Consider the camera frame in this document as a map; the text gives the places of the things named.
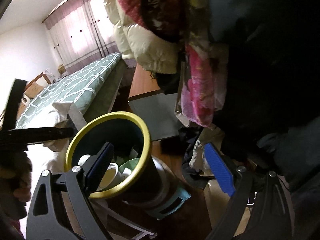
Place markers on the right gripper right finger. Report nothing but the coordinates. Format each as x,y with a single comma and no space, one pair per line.
257,208

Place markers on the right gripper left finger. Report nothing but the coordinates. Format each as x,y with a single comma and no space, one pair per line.
47,217

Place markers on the clear square plastic bottle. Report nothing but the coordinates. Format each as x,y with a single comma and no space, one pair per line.
110,179

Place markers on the green plastic bottle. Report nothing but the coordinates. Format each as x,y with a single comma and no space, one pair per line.
126,165

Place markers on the yellow rimmed trash bin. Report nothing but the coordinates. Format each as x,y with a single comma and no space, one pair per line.
126,132

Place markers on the person left hand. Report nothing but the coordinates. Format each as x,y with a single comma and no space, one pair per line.
16,164

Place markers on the white dotted table cloth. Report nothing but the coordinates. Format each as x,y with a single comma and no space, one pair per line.
51,155

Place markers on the brown pillow right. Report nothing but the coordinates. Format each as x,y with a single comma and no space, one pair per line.
34,89

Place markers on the wooden headboard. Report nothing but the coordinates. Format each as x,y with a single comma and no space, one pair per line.
43,80

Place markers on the bed with green quilt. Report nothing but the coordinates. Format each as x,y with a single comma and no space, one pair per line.
80,87

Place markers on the pink white curtains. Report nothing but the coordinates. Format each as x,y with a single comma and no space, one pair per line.
80,32

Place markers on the pink floral garment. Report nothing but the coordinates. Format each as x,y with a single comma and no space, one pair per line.
202,88

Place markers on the wooden top desk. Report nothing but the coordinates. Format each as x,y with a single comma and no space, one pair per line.
157,109

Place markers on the cream puffer jacket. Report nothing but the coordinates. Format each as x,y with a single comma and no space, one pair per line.
135,42

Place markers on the red dotted jacket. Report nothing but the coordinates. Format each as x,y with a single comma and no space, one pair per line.
162,17

